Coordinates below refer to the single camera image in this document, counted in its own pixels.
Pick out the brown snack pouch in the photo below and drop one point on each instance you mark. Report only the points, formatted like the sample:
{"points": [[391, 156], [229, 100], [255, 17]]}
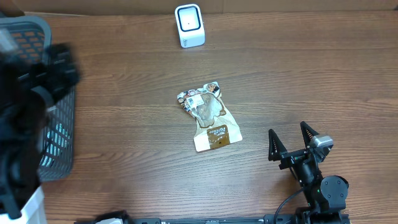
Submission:
{"points": [[216, 126]]}

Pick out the grey plastic basket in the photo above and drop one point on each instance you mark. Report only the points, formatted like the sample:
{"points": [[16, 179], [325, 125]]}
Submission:
{"points": [[33, 35]]}

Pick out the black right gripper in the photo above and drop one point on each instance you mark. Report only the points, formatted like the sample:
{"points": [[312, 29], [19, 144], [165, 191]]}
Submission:
{"points": [[291, 158]]}

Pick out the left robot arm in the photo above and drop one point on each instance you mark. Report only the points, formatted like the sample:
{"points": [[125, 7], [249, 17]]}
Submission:
{"points": [[27, 92]]}

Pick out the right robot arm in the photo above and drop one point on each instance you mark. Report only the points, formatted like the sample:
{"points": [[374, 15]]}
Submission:
{"points": [[325, 196]]}

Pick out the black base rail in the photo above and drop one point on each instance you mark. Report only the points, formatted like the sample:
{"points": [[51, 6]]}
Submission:
{"points": [[124, 218]]}

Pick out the white barcode scanner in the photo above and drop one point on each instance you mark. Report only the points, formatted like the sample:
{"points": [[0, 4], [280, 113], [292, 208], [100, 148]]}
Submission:
{"points": [[190, 25]]}

